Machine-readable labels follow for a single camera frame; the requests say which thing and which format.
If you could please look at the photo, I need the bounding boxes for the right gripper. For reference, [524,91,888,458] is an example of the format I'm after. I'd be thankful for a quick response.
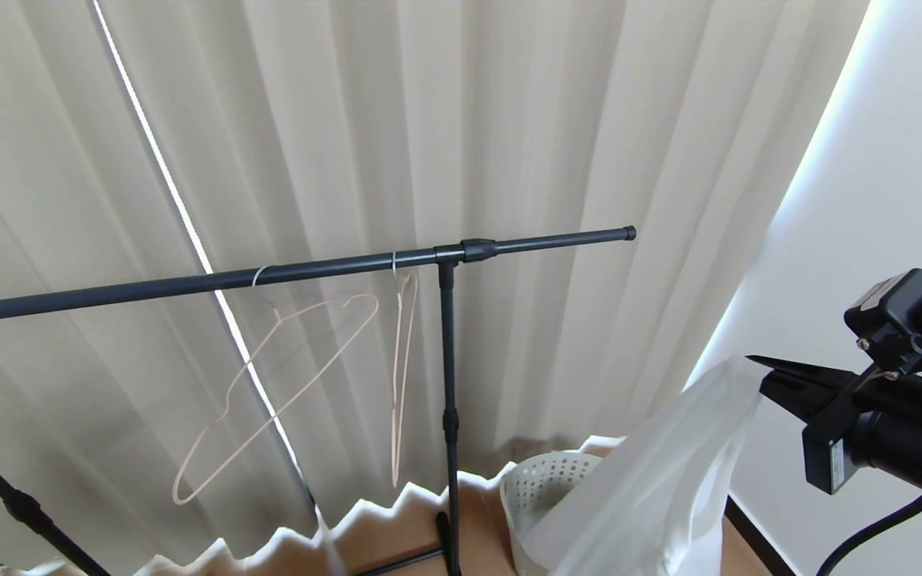
[801,376,922,496]

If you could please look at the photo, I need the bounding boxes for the white printed T-shirt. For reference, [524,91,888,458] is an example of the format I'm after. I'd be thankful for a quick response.
[521,356,766,576]

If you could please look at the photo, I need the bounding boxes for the white laundry basket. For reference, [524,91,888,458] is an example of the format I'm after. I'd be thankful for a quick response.
[499,451,726,576]

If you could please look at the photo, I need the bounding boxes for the pink clothes hanger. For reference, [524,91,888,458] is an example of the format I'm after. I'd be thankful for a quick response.
[172,264,380,506]
[391,252,420,489]

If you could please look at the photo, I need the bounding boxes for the black clothes rack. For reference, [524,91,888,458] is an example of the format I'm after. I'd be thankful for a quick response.
[0,226,637,576]

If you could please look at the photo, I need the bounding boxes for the beige curtain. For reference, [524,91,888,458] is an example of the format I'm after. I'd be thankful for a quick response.
[0,0,872,576]

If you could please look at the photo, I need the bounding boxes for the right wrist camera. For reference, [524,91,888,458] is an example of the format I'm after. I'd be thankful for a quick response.
[844,268,922,382]

